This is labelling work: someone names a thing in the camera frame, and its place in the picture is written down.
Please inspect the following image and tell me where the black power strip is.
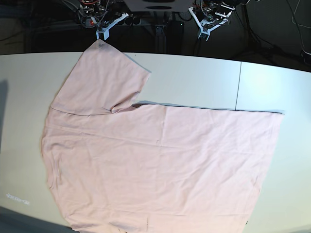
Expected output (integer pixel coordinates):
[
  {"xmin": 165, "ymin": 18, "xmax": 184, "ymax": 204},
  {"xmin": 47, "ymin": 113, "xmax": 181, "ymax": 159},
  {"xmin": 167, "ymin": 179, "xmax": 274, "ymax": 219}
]
[{"xmin": 124, "ymin": 17, "xmax": 141, "ymax": 26}]

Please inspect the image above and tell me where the white box with oval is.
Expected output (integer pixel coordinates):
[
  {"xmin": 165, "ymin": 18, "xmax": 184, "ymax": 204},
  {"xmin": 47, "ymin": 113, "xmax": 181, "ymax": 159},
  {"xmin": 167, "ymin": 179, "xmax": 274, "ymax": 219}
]
[{"xmin": 124, "ymin": 0, "xmax": 193, "ymax": 12}]

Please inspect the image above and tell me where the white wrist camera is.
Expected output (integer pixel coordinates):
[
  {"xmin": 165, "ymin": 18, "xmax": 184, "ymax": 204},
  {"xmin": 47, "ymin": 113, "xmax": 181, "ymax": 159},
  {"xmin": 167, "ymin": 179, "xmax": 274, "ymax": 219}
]
[
  {"xmin": 198, "ymin": 32, "xmax": 210, "ymax": 41},
  {"xmin": 96, "ymin": 30, "xmax": 109, "ymax": 40}
]

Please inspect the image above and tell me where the aluminium table leg post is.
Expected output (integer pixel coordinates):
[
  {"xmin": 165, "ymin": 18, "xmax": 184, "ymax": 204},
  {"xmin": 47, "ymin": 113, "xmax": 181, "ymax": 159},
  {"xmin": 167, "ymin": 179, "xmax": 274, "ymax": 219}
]
[{"xmin": 155, "ymin": 25, "xmax": 167, "ymax": 54}]

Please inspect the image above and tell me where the pink T-shirt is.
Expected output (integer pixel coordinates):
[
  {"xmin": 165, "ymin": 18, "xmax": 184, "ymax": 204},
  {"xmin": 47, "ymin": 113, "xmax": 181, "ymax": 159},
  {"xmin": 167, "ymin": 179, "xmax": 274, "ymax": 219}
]
[{"xmin": 41, "ymin": 40, "xmax": 283, "ymax": 233}]

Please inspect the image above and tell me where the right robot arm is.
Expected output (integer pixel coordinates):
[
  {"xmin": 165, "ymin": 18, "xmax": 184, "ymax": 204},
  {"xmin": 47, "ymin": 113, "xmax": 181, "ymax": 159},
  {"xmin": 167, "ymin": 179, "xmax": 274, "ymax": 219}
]
[{"xmin": 77, "ymin": 0, "xmax": 129, "ymax": 31}]

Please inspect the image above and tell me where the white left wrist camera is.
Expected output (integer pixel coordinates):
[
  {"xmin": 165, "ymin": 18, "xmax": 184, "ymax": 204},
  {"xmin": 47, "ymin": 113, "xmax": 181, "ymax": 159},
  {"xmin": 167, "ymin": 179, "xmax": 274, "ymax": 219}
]
[{"xmin": 198, "ymin": 32, "xmax": 210, "ymax": 41}]

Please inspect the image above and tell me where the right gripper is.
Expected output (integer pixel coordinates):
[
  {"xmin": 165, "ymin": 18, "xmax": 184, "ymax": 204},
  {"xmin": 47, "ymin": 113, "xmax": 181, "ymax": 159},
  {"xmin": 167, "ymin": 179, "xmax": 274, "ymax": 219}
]
[{"xmin": 79, "ymin": 9, "xmax": 129, "ymax": 31}]

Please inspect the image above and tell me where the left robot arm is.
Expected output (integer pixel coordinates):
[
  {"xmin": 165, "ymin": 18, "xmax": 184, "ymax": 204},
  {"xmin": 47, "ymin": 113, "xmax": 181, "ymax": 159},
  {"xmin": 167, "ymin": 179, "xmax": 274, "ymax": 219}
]
[{"xmin": 188, "ymin": 0, "xmax": 244, "ymax": 37}]

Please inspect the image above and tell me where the black power adapter box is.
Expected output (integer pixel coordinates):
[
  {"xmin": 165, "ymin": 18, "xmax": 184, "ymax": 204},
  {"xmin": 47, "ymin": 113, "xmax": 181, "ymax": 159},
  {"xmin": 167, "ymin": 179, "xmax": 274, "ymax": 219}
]
[{"xmin": 166, "ymin": 20, "xmax": 184, "ymax": 37}]

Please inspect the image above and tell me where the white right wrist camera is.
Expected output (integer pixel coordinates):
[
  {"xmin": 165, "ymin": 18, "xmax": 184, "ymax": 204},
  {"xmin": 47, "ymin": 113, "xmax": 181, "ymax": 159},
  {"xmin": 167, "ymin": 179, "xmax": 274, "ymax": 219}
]
[{"xmin": 96, "ymin": 30, "xmax": 109, "ymax": 40}]

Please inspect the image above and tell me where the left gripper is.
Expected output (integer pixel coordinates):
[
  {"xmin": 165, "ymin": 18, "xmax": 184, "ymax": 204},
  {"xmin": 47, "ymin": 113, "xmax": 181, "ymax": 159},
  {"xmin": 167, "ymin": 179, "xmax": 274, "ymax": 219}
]
[{"xmin": 189, "ymin": 6, "xmax": 231, "ymax": 33}]

